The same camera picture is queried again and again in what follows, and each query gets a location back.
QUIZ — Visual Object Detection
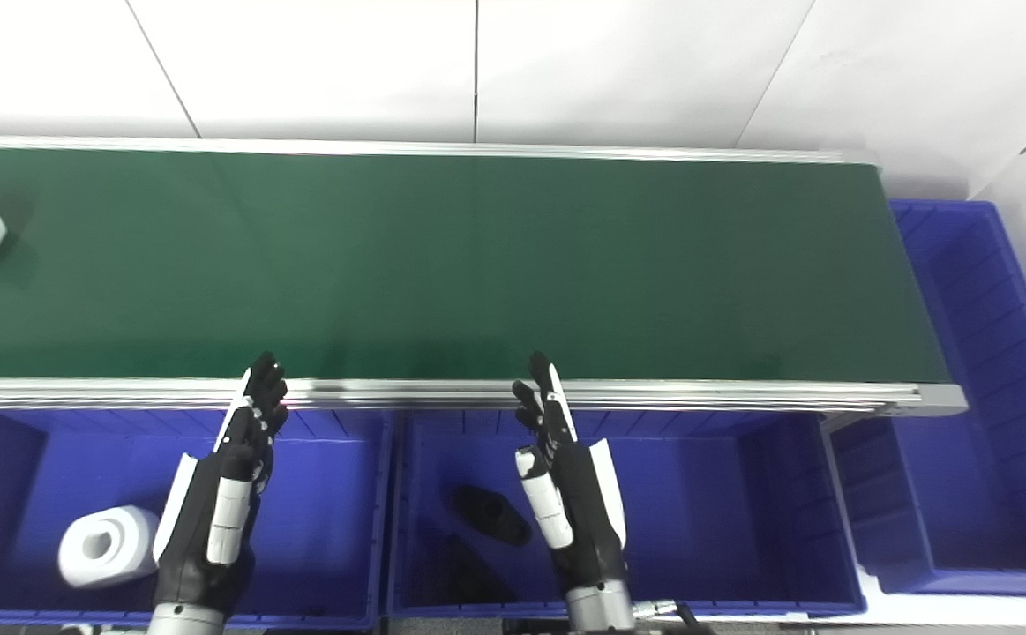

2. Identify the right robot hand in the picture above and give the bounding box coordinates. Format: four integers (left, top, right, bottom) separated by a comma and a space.
512, 353, 629, 594

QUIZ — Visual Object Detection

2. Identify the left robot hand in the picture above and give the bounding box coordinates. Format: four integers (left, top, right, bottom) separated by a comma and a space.
152, 352, 290, 615

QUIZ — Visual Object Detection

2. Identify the black flat plastic part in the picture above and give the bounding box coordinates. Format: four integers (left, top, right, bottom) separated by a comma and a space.
452, 484, 534, 547

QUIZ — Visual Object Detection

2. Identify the blue plastic bin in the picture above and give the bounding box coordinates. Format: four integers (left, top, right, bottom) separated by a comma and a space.
830, 199, 1026, 597
0, 408, 392, 629
386, 409, 867, 619

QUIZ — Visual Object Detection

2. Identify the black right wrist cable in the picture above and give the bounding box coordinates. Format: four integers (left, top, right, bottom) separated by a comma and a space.
632, 599, 716, 635

